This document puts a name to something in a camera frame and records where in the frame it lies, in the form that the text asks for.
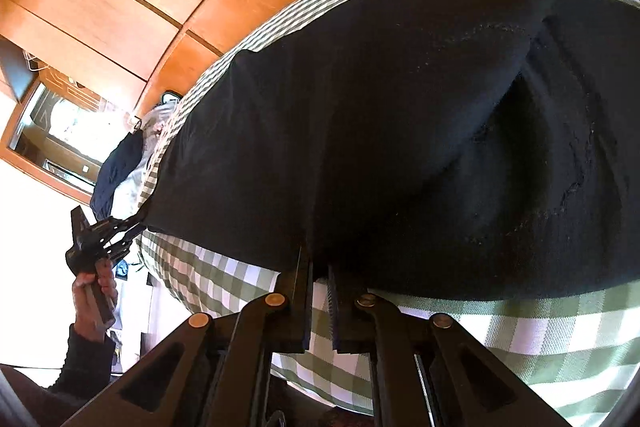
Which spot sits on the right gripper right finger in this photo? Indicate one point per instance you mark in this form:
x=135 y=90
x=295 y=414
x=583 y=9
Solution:
x=380 y=331

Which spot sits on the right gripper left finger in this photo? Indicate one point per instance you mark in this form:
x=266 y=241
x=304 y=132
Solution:
x=210 y=372

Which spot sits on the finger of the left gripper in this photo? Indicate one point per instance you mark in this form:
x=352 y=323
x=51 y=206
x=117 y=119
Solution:
x=119 y=250
x=132 y=225

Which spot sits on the black pants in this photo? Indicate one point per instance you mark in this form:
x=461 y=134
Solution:
x=456 y=149

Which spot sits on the left forearm dark sleeve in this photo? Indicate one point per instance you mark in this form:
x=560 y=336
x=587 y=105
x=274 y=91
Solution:
x=85 y=373

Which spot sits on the person's left hand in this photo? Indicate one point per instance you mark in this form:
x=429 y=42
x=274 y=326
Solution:
x=88 y=322

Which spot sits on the pile of clothes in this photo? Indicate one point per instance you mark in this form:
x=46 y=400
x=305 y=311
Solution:
x=120 y=178

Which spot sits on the wooden framed mirror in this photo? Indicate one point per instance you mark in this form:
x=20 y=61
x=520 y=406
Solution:
x=60 y=133

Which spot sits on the green checkered bed sheet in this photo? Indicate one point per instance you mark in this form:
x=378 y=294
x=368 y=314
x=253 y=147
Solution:
x=580 y=354

